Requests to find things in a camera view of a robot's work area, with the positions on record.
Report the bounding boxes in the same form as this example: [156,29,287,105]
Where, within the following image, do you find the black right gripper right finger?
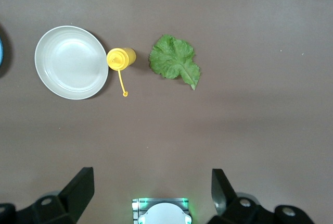
[208,168,315,224]

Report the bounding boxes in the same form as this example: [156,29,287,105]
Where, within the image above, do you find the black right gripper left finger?
[0,167,95,224]

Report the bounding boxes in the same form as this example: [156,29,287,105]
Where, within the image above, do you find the yellow mustard squeeze bottle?
[106,47,137,97]

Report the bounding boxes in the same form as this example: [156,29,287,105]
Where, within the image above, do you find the green lettuce leaf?
[149,34,201,91]

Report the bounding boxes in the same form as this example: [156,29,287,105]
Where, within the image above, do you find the beige round plate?
[34,25,109,101]

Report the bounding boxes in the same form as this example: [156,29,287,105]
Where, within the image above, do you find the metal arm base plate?
[132,197,190,224]

